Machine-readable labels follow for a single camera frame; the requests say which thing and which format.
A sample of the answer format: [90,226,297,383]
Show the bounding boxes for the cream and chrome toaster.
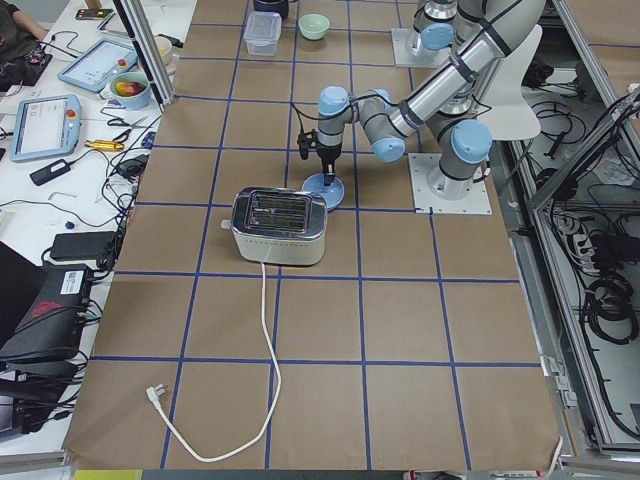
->
[221,187,328,266]

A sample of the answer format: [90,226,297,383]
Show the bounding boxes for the clear plastic food container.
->
[243,11,282,57]

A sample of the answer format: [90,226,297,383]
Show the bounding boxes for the blue bowl with fruit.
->
[109,72,151,110]

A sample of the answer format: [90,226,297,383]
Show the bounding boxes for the white bowl with lemon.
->
[154,35,173,65]

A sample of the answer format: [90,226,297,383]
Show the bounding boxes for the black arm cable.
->
[291,94,401,136]

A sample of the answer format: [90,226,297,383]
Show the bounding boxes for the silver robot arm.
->
[411,0,458,54]
[311,1,544,188]

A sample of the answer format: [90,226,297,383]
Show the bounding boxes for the black power adapter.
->
[30,159,72,186]

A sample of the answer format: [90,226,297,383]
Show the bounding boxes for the black power brick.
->
[49,231,115,261]

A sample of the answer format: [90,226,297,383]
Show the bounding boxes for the aluminium frame post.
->
[113,0,174,106]

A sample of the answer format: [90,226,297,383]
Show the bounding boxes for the blue teach pendant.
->
[9,94,82,162]
[57,39,138,93]

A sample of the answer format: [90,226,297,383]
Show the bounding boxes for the white toaster power cord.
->
[145,260,282,463]

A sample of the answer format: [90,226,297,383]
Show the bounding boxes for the dark blue saucepan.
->
[253,0,289,20]

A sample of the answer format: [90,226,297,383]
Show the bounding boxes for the white chair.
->
[476,25,542,141]

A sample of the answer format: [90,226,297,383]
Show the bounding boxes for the blue teach pendant near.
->
[9,94,82,162]

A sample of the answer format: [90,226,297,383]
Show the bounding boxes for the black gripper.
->
[316,142,341,187]

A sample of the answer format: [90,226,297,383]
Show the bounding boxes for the black scissors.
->
[106,116,147,143]

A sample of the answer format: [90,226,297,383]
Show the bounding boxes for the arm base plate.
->
[408,153,492,215]
[391,28,452,68]

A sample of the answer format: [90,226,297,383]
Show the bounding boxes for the gold metal tool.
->
[84,140,125,152]

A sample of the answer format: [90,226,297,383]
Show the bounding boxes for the blue teach pendant far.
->
[57,39,138,93]

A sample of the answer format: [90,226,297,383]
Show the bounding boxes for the green bowl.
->
[298,13,331,41]

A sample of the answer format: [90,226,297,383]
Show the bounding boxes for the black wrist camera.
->
[297,129,318,160]

